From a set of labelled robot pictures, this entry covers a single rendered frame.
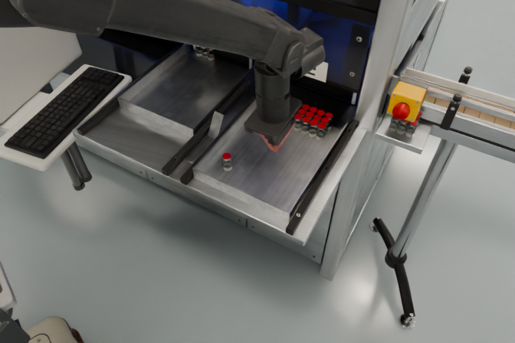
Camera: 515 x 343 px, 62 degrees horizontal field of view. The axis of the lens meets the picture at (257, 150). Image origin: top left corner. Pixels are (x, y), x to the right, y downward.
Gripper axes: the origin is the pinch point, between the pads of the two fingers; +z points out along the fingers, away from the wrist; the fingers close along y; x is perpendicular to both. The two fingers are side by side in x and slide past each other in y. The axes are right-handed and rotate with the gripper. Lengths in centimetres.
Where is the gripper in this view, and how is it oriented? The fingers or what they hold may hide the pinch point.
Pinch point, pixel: (273, 147)
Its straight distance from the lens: 81.4
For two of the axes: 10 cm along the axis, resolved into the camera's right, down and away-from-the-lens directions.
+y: 5.0, -6.7, 5.6
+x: -8.7, -3.5, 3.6
